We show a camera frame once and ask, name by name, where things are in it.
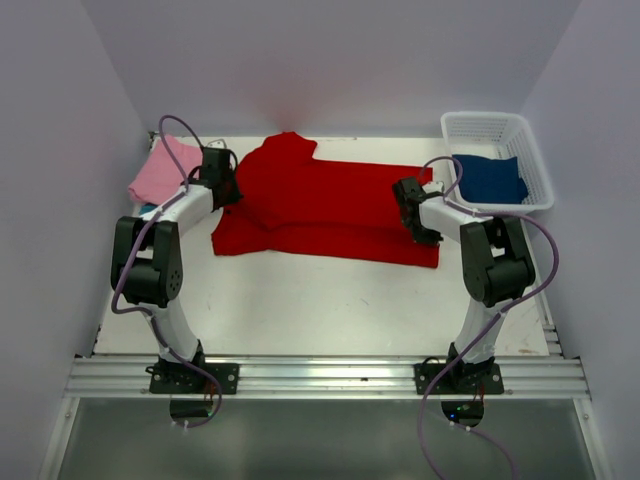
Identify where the red t shirt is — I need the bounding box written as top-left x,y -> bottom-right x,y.
211,132 -> 439,269

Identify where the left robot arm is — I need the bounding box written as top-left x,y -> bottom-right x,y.
110,147 -> 242,375

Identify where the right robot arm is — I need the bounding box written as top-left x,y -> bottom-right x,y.
392,177 -> 536,375

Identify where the pink folded t shirt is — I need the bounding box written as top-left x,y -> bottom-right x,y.
128,135 -> 202,205

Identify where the teal folded t shirt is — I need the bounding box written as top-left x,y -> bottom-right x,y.
138,203 -> 157,216

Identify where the blue t shirt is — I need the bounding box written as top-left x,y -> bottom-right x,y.
455,154 -> 529,204

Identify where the white plastic basket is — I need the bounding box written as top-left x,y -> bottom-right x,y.
441,111 -> 554,213

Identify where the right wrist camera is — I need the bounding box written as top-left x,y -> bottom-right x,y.
422,181 -> 446,197

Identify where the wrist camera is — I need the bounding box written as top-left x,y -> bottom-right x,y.
206,139 -> 227,149
422,181 -> 446,197

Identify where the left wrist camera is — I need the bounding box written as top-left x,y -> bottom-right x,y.
206,139 -> 227,149

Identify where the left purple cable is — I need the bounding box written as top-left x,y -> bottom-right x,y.
109,114 -> 224,429

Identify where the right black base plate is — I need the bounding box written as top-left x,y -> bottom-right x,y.
413,357 -> 505,395

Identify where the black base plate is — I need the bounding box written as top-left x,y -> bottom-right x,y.
413,357 -> 505,395
145,360 -> 240,395

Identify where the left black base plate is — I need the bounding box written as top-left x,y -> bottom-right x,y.
145,360 -> 240,395

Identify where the aluminium mounting rail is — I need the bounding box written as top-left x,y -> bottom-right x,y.
63,355 -> 590,400

